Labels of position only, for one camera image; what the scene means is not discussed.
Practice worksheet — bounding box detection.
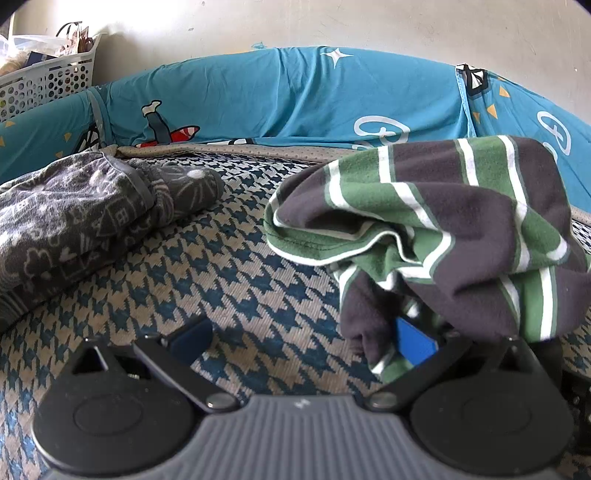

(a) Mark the houndstooth bed mat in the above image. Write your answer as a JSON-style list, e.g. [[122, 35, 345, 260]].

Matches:
[[0, 141, 591, 462]]

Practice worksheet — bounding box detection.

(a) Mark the paper bag with handles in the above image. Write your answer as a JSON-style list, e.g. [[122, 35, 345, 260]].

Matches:
[[55, 21, 96, 56]]

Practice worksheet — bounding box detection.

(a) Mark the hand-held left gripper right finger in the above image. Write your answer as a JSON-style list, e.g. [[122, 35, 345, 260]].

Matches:
[[367, 318, 541, 412]]

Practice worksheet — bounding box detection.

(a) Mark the green grey striped t-shirt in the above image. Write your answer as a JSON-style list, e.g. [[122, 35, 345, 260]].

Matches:
[[263, 135, 591, 386]]

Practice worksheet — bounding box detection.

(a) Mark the white perforated plastic basket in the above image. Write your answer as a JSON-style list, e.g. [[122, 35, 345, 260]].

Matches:
[[0, 32, 102, 123]]

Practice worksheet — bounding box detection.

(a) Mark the blue printed bed bumper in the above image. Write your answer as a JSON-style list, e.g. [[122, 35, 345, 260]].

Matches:
[[90, 45, 474, 151], [0, 88, 105, 183], [456, 62, 591, 174]]

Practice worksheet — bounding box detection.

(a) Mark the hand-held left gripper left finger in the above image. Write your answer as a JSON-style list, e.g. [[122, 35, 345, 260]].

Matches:
[[69, 316, 241, 414]]

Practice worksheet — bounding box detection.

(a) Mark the grey patterned blanket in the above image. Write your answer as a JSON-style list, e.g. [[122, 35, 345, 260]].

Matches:
[[0, 150, 225, 319]]

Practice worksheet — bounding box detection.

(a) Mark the white plastic bag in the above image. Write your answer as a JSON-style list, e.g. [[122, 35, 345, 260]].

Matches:
[[0, 34, 65, 70]]

